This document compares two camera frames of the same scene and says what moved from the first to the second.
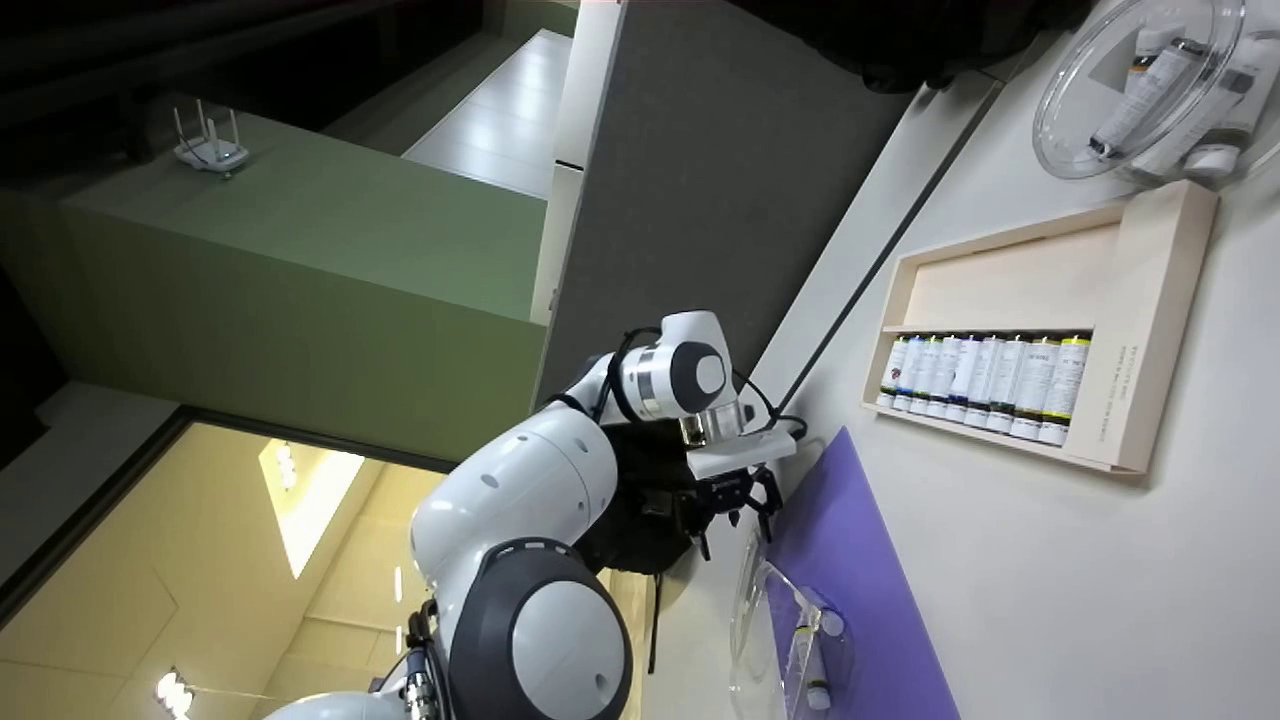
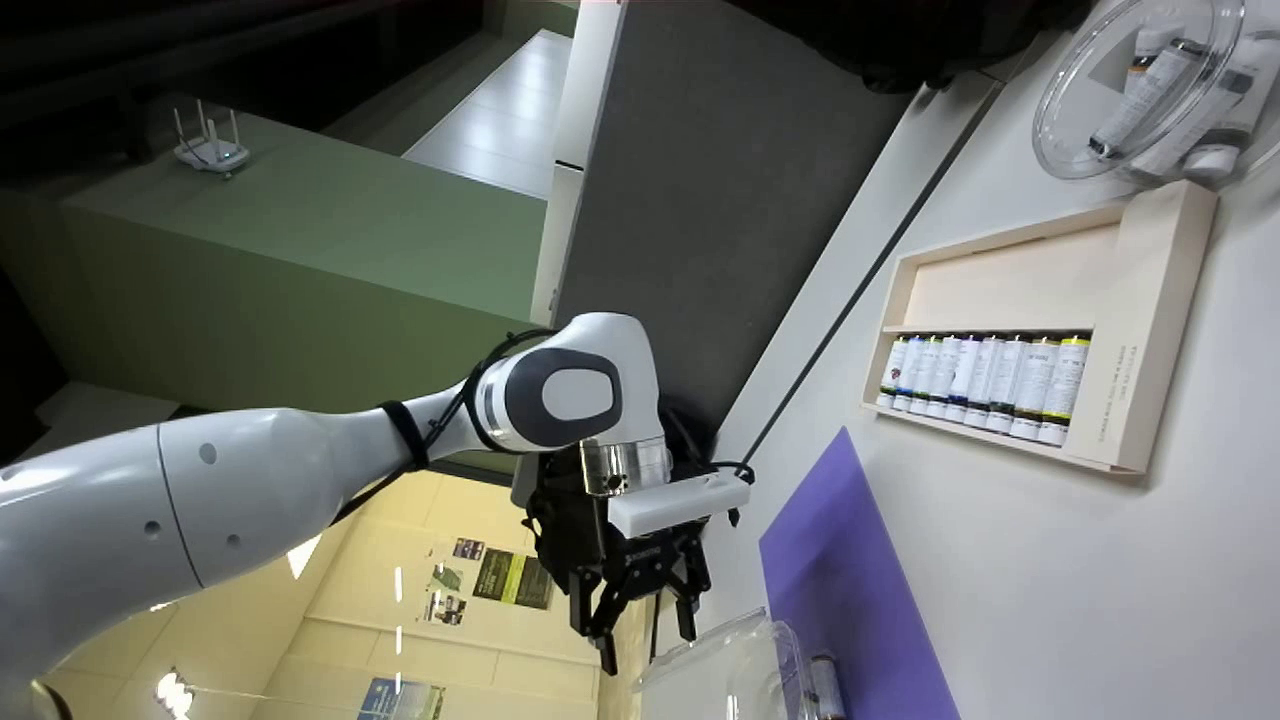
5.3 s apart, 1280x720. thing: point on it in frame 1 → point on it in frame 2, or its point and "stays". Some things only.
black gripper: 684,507 → 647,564
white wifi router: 205,144 stays
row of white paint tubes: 1010,382 stays
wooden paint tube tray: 1058,343 stays
